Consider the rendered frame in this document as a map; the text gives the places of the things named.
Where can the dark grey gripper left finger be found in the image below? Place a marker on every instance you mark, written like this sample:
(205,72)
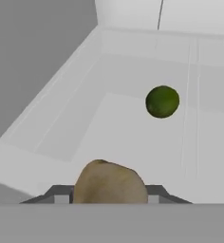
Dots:
(58,192)

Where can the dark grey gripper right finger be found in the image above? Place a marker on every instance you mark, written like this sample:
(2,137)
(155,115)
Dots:
(158,190)

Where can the beige garlic bulb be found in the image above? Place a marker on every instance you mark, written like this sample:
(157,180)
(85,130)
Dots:
(110,183)

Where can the green lime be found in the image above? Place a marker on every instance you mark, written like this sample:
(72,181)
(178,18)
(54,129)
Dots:
(162,101)

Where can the white fridge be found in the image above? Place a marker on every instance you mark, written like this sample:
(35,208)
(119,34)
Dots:
(123,95)

